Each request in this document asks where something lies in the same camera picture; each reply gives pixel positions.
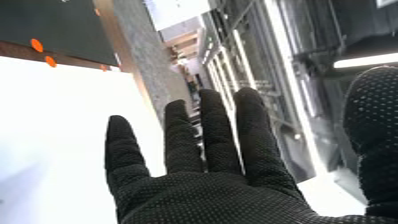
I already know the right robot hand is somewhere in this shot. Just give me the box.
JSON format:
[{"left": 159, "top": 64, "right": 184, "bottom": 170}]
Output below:
[{"left": 102, "top": 64, "right": 398, "bottom": 224}]

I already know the white sheet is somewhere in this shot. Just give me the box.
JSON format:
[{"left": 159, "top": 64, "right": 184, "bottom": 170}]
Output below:
[{"left": 0, "top": 54, "right": 168, "bottom": 224}]

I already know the dark mat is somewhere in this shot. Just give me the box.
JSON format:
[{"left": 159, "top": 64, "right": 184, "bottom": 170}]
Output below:
[{"left": 0, "top": 0, "right": 120, "bottom": 67}]

